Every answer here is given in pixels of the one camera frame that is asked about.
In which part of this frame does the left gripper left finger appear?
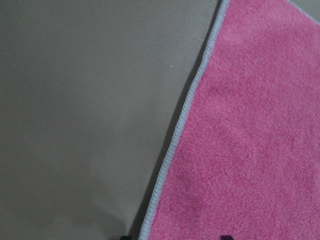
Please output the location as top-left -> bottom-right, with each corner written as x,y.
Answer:
120,235 -> 134,240

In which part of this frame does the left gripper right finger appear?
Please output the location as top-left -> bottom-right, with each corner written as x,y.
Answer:
220,235 -> 233,240

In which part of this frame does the pink grey-backed towel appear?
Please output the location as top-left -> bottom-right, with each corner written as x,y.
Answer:
139,0 -> 320,240

